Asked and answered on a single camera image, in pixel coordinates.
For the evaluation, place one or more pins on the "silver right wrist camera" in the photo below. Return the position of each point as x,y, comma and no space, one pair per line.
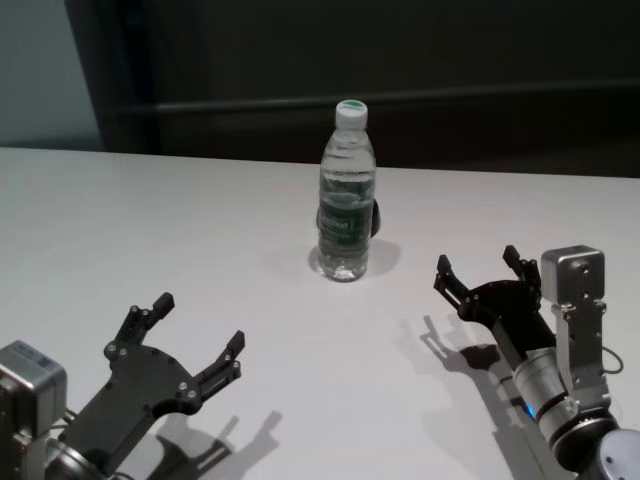
575,270

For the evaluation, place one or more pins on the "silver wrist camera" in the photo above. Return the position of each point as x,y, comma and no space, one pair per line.
575,270
30,385

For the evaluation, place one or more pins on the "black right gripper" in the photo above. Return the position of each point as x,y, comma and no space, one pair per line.
510,310

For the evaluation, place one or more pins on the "clear water bottle green label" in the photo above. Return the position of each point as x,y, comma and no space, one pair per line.
345,165

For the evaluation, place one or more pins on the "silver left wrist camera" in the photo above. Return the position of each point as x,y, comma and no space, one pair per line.
30,385

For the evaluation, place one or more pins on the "green YES button black base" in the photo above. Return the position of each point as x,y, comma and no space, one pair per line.
376,218

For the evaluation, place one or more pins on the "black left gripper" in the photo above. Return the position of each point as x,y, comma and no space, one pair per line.
140,385

